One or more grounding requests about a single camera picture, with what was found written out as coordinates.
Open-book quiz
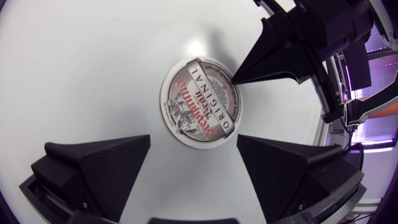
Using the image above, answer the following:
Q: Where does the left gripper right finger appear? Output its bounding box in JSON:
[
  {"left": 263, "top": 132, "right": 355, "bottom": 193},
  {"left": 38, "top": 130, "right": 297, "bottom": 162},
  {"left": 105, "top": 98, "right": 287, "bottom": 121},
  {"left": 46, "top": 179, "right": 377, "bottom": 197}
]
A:
[{"left": 236, "top": 134, "right": 364, "bottom": 223}]

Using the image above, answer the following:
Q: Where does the round white coaster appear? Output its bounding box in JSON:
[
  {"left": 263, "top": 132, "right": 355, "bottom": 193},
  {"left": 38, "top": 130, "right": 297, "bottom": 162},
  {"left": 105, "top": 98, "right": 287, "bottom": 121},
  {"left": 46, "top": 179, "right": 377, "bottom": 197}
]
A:
[{"left": 160, "top": 56, "right": 244, "bottom": 150}]

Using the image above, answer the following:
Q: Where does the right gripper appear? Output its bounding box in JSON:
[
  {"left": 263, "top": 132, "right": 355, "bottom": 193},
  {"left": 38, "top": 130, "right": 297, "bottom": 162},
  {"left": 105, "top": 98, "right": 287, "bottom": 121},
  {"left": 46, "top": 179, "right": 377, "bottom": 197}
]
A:
[{"left": 231, "top": 0, "right": 358, "bottom": 124}]

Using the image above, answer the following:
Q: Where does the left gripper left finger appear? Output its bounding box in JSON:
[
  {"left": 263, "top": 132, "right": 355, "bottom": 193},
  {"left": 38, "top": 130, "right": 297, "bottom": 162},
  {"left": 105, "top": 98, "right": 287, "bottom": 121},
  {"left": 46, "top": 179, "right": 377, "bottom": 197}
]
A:
[{"left": 30, "top": 134, "right": 152, "bottom": 223}]

